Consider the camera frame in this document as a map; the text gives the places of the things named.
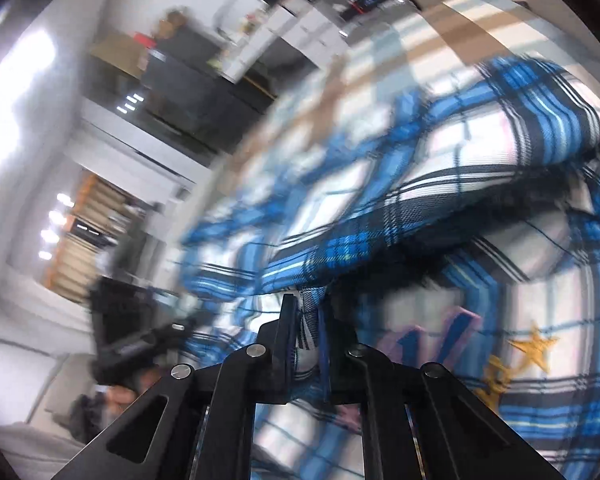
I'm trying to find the blue plaid shirt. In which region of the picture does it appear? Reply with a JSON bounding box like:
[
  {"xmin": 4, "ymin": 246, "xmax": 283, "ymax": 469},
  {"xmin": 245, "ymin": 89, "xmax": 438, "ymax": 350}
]
[{"xmin": 180, "ymin": 57, "xmax": 600, "ymax": 480}]

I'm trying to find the white desk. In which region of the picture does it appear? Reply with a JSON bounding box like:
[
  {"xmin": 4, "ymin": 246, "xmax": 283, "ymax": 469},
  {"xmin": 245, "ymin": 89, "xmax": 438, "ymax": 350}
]
[{"xmin": 207, "ymin": 5, "xmax": 301, "ymax": 83}]

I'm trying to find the open cardboard box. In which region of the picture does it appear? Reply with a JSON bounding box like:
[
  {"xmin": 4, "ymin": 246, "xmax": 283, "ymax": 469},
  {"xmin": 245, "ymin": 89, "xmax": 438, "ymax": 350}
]
[{"xmin": 152, "ymin": 7, "xmax": 191, "ymax": 41}]

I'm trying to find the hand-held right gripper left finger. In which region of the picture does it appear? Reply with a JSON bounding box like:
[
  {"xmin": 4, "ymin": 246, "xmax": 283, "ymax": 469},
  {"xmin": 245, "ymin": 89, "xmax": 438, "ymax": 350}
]
[{"xmin": 50, "ymin": 294, "xmax": 302, "ymax": 480}]

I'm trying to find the checkered bed blanket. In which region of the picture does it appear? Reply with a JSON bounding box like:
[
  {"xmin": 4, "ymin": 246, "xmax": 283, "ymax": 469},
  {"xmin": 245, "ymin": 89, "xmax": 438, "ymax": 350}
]
[{"xmin": 215, "ymin": 0, "xmax": 600, "ymax": 241}]

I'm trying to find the white drawer unit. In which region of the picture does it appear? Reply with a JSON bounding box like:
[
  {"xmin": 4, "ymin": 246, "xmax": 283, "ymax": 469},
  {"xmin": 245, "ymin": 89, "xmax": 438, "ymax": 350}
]
[{"xmin": 277, "ymin": 2, "xmax": 353, "ymax": 58}]

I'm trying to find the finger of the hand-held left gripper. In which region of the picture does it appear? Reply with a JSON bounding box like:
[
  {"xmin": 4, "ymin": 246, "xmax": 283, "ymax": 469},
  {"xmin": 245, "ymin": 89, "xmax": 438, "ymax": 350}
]
[{"xmin": 145, "ymin": 316, "xmax": 203, "ymax": 356}]

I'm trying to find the dark grey wardrobe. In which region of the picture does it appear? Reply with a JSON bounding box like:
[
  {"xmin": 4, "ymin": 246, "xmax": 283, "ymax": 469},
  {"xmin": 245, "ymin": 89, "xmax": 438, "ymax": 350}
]
[{"xmin": 87, "ymin": 7, "xmax": 261, "ymax": 156}]

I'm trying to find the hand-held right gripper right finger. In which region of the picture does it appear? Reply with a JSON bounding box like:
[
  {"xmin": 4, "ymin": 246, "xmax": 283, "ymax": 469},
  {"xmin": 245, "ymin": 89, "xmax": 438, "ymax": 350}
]
[{"xmin": 319, "ymin": 309, "xmax": 567, "ymax": 480}]

